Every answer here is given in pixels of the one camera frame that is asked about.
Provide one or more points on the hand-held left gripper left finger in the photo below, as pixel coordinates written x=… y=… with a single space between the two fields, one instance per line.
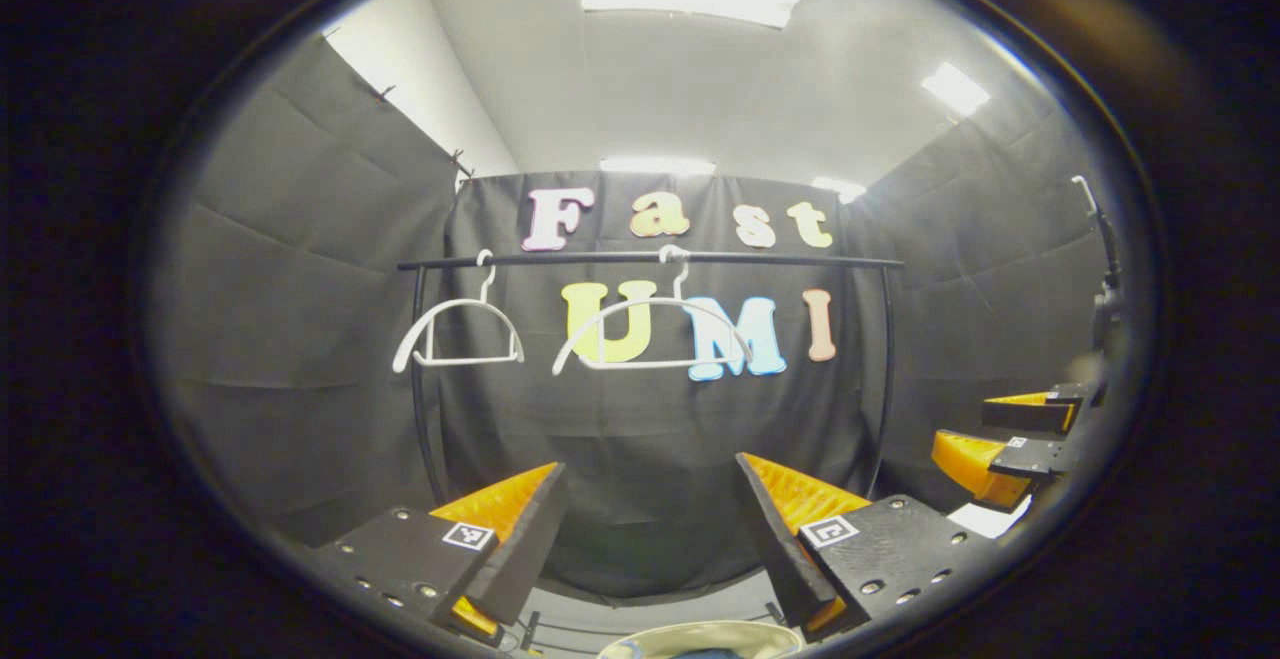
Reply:
x=525 y=549

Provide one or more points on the white flat board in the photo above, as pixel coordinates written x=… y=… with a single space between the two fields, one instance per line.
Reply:
x=985 y=521

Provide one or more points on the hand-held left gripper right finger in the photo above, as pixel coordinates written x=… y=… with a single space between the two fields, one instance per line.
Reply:
x=785 y=559

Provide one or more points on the black backdrop cloth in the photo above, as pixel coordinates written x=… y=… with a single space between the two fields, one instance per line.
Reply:
x=300 y=289

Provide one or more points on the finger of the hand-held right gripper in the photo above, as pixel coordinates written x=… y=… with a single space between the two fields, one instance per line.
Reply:
x=1030 y=457
x=1030 y=417

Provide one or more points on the white plastic clothes hanger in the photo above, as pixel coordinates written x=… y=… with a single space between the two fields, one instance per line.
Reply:
x=650 y=301
x=470 y=301

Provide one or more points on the long ceiling light panel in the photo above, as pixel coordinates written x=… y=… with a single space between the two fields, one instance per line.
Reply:
x=657 y=166

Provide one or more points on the small ceiling light panel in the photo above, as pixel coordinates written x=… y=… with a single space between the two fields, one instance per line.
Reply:
x=955 y=87
x=838 y=189

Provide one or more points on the black metal clothes rack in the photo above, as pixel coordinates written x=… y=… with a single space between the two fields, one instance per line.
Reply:
x=600 y=260

